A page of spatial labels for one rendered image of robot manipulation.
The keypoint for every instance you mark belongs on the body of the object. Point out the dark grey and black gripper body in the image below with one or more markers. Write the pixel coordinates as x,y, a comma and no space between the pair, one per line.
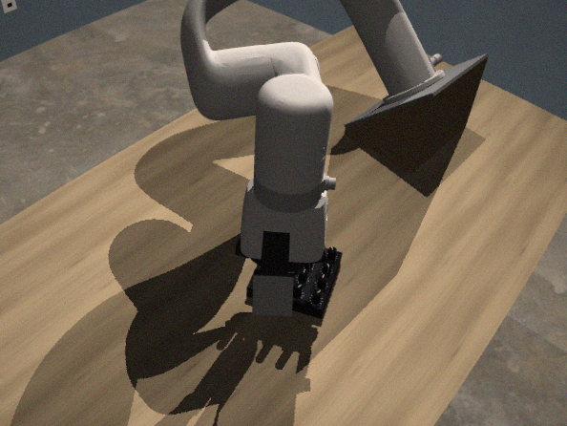
305,228

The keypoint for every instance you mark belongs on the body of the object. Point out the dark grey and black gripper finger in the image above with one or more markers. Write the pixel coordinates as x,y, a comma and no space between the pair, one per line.
298,266
238,252

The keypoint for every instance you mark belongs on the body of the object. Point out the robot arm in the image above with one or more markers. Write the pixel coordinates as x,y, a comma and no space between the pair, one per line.
293,112

